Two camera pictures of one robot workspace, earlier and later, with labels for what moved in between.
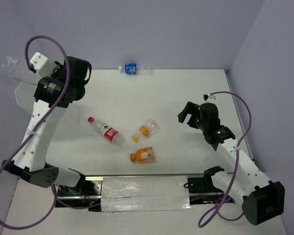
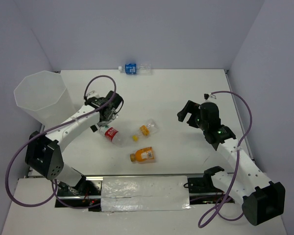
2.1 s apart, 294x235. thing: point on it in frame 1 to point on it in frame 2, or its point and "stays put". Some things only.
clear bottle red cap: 107,132 stays put
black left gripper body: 59,67 to 112,113
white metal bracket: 42,66 to 92,93
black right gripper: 191,108 stays put
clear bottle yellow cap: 149,129 stays put
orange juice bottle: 144,153 stays put
